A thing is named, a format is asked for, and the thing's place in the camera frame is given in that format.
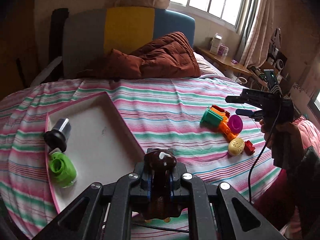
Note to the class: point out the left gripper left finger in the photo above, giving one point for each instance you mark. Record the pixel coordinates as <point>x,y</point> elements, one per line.
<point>99,212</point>

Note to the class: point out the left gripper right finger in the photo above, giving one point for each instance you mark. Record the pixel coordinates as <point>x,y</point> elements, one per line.
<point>220,212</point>

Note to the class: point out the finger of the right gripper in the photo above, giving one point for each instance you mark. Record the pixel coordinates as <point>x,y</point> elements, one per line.
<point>233,99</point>
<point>255,115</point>

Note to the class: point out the teal ridged toy cup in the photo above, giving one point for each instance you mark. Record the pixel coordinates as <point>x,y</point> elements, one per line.
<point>211,118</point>

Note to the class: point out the dark brown toy figure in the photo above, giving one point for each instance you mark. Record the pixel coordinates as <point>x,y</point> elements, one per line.
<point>159,165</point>

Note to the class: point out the person's right hand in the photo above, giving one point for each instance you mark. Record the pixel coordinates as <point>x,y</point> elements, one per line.
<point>285,137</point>

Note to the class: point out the magenta plastic toy disc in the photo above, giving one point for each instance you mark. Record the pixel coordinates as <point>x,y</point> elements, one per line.
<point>235,124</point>

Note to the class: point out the orange plastic toy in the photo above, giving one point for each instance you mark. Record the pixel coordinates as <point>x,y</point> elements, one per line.
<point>226,127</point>

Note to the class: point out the red puzzle piece toy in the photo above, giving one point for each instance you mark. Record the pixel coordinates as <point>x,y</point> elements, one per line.
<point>249,149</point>

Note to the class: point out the yellow egg-shaped toy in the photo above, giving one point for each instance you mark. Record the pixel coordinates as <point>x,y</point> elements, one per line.
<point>236,146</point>

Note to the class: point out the wooden side table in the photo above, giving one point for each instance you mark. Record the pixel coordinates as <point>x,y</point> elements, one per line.
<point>224,62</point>

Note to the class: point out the striped bedspread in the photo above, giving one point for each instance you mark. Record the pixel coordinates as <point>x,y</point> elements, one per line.
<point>163,113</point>

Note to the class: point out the purple box on table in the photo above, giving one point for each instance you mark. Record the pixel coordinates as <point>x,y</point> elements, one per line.
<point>222,50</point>

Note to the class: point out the pink curtain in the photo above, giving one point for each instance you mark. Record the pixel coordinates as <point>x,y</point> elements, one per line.
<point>257,32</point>

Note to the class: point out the green plastic toy cup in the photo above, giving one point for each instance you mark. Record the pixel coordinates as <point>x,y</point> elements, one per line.
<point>61,170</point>

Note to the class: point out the white pink-rimmed tray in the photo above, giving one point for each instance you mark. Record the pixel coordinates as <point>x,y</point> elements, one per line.
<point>100,146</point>

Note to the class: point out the rust brown quilted blanket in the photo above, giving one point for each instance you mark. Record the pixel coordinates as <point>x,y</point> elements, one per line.
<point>169,56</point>

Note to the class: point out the black funnel toy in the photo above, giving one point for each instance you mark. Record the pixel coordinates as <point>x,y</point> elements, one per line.
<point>58,136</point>

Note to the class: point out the grey yellow blue headboard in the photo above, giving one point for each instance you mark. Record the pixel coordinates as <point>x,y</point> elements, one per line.
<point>91,34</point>

